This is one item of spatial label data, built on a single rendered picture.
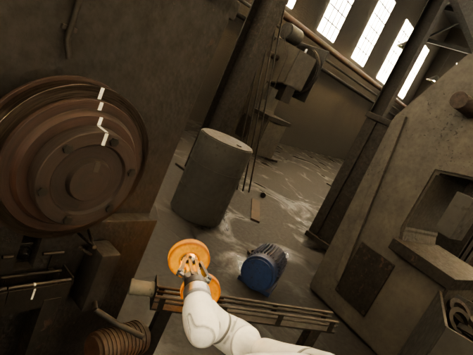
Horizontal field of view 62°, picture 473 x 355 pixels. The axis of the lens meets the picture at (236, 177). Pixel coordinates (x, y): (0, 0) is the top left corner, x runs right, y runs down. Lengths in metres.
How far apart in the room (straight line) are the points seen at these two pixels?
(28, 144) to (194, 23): 0.69
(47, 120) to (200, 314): 0.65
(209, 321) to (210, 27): 0.97
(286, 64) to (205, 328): 8.06
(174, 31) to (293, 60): 7.52
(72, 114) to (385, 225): 2.79
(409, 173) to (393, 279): 0.84
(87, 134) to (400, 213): 2.73
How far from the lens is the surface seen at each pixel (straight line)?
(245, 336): 1.24
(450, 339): 2.65
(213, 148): 3.79
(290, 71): 8.83
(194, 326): 1.17
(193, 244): 1.46
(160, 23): 1.35
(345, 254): 3.57
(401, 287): 3.35
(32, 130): 1.06
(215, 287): 1.57
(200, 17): 1.44
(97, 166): 1.09
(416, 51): 9.81
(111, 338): 1.54
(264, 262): 3.11
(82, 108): 1.09
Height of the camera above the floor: 1.53
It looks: 14 degrees down
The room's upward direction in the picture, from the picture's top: 25 degrees clockwise
